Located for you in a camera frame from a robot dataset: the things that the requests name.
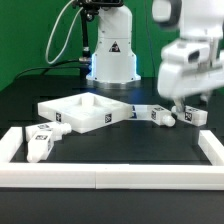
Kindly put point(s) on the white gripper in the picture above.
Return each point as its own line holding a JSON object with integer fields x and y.
{"x": 190, "y": 67}

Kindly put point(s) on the white U-shaped fence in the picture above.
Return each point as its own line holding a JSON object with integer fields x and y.
{"x": 112, "y": 176}

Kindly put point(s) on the black post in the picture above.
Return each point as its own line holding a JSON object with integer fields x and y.
{"x": 89, "y": 10}

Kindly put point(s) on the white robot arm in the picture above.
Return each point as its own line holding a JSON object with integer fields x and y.
{"x": 114, "y": 61}

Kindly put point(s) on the white square tabletop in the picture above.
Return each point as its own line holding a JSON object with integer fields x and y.
{"x": 85, "y": 112}

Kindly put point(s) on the white sheet with tags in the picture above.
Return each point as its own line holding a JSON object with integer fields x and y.
{"x": 144, "y": 112}

